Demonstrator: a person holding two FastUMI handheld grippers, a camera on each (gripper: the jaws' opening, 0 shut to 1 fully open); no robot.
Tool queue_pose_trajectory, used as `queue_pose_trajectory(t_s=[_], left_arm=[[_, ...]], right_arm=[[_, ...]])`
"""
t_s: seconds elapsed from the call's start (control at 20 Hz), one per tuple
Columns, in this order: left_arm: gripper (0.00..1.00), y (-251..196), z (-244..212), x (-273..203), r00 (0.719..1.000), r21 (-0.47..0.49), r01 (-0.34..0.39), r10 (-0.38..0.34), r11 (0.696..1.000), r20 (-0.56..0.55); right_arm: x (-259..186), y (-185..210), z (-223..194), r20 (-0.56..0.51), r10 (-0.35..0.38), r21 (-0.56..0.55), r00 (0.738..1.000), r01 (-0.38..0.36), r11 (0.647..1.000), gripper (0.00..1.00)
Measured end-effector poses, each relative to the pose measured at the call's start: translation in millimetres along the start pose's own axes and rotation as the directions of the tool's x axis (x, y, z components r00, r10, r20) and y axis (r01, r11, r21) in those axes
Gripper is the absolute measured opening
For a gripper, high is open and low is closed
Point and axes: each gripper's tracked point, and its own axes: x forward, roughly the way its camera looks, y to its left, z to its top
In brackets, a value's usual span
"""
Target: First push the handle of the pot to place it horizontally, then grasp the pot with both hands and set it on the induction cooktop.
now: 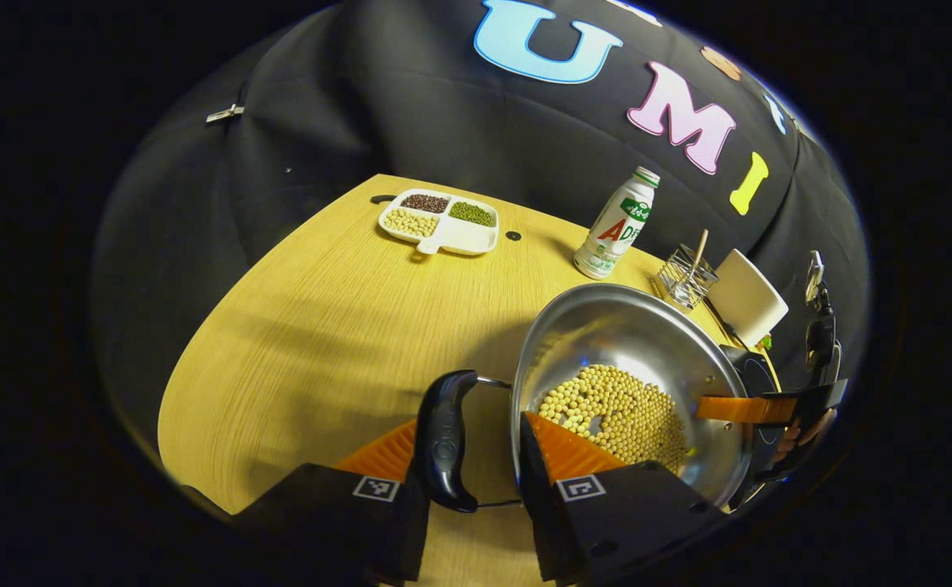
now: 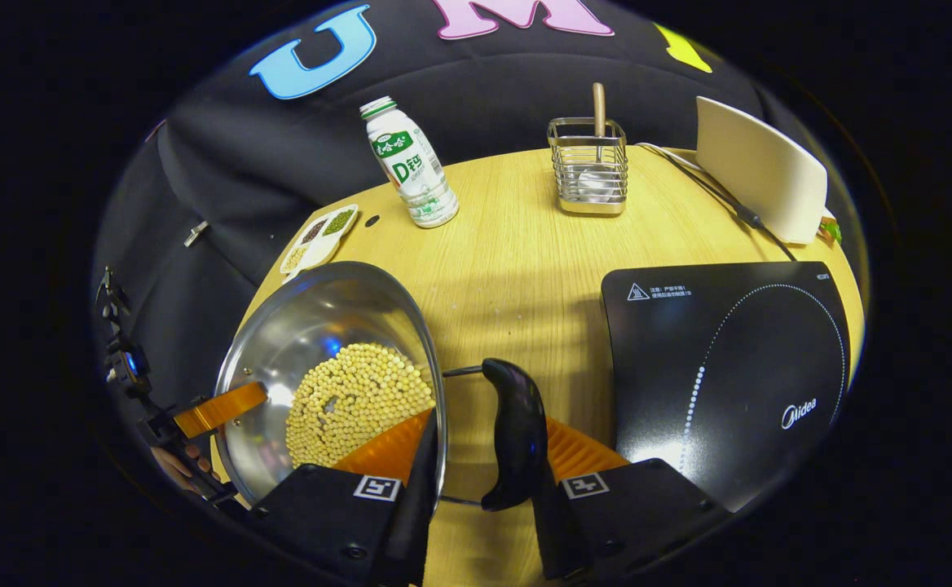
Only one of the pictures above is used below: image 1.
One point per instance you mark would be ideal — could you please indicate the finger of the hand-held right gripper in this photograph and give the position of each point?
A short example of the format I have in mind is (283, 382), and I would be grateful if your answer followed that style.
(737, 409)
(802, 469)

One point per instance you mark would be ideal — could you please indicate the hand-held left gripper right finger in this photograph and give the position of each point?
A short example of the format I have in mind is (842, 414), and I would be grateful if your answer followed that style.
(541, 505)

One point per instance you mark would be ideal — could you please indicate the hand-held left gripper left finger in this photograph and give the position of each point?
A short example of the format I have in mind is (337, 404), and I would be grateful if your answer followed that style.
(398, 530)

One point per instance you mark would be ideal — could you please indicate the black induction cooktop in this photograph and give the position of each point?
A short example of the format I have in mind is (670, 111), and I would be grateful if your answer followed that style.
(757, 375)

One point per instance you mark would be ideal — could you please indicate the white toaster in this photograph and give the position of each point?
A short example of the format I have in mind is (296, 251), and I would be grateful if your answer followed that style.
(749, 297)

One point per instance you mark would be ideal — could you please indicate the pile of soybeans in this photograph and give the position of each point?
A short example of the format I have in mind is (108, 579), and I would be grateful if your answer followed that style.
(606, 399)

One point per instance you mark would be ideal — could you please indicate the wooden stick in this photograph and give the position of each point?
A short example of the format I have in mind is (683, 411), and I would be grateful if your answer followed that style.
(699, 249)

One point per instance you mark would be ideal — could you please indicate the white drink bottle green label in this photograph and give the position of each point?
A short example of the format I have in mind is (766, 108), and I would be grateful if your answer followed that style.
(614, 232)

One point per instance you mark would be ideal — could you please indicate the white divided bean dish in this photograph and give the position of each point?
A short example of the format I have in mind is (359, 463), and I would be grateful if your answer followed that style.
(464, 236)

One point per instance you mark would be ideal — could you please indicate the silver metal clip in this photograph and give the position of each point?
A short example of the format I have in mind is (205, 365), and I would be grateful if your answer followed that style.
(225, 113)

